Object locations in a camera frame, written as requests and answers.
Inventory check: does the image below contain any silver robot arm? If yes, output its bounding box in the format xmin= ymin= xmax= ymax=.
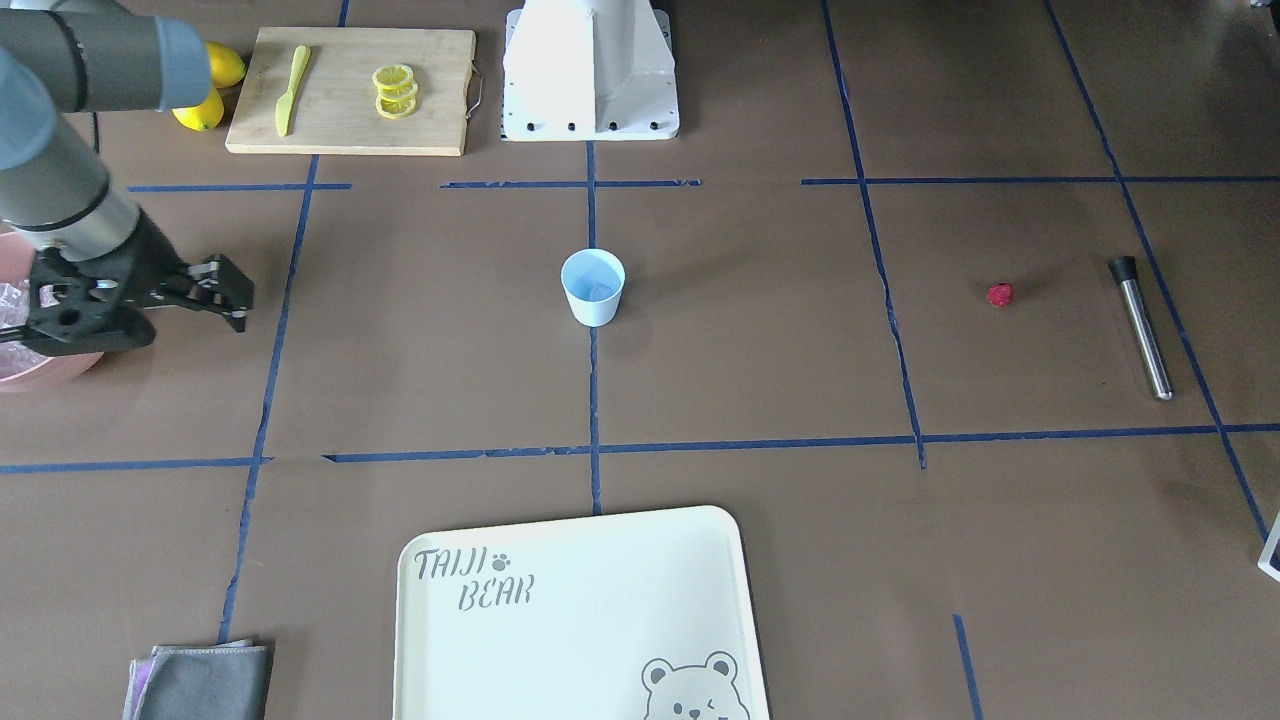
xmin=1 ymin=1 xmax=256 ymax=357

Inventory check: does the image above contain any bamboo cutting board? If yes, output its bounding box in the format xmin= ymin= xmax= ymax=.
xmin=225 ymin=26 xmax=477 ymax=158

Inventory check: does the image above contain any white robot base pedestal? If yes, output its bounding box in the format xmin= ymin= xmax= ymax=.
xmin=500 ymin=1 xmax=681 ymax=143

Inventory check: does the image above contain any red strawberry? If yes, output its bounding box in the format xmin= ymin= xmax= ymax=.
xmin=986 ymin=282 xmax=1014 ymax=307

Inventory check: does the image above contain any grey folded cloth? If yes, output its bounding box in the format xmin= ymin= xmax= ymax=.
xmin=122 ymin=639 xmax=273 ymax=719

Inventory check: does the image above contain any steel muddler with black tip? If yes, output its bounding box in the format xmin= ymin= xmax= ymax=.
xmin=1108 ymin=256 xmax=1174 ymax=401

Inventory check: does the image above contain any light blue cup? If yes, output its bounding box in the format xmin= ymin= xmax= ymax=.
xmin=559 ymin=249 xmax=626 ymax=328

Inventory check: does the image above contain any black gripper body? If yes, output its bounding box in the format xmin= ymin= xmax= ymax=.
xmin=22 ymin=214 xmax=191 ymax=357

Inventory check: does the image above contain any cream bear tray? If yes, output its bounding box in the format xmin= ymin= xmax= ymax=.
xmin=390 ymin=505 xmax=771 ymax=719

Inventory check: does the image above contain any pink bowl of ice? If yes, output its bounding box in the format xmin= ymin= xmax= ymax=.
xmin=0 ymin=231 xmax=105 ymax=393

